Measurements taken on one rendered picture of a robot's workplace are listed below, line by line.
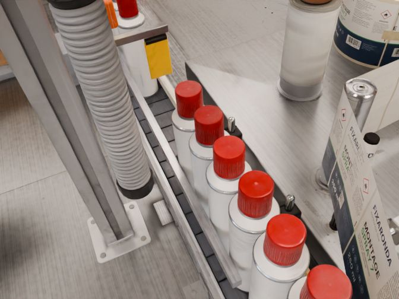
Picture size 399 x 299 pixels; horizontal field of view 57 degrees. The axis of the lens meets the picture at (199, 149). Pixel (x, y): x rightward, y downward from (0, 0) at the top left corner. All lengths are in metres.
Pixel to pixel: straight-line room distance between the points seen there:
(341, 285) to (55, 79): 0.30
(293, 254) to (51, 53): 0.27
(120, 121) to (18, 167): 0.53
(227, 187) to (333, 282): 0.15
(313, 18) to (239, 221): 0.38
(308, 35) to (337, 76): 0.18
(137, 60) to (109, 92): 0.45
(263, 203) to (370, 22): 0.54
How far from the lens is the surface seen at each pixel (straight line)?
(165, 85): 0.72
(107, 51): 0.24
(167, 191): 0.59
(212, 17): 1.10
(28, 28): 0.35
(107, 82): 0.25
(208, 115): 0.40
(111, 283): 0.59
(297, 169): 0.62
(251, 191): 0.33
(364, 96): 0.47
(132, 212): 0.64
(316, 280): 0.30
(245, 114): 0.70
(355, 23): 0.83
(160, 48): 0.47
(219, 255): 0.44
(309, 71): 0.70
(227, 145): 0.37
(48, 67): 0.37
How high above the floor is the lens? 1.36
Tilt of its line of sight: 48 degrees down
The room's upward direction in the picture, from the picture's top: 6 degrees counter-clockwise
